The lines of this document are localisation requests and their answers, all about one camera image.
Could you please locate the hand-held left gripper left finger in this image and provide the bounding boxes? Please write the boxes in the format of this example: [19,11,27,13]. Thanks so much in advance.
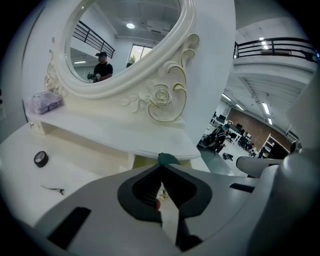
[34,163,181,256]

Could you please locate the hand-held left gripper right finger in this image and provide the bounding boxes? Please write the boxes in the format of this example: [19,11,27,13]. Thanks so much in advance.
[161,163,262,252]

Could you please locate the teal makeup sponge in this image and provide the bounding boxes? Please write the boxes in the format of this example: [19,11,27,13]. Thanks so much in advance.
[157,152,180,166]

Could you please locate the silver makeup tweezers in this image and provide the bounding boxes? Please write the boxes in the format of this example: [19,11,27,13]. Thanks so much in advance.
[40,184,66,196]

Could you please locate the black round makeup compact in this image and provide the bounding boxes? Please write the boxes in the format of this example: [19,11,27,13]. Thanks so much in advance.
[33,150,50,169]

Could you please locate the white carved vanity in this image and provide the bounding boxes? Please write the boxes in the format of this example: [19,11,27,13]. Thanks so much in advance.
[0,0,202,227]

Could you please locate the oval white-framed vanity mirror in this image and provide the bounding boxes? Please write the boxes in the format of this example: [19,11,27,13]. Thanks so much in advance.
[53,0,197,100]

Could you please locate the white open shelf unit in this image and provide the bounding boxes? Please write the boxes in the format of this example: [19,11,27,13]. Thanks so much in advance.
[259,133,291,160]

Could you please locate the lavender floral tissue box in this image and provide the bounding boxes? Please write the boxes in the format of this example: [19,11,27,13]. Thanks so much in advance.
[25,91,63,115]

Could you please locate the black balcony railing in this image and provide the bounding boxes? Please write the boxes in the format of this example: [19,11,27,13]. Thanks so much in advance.
[233,37,319,63]

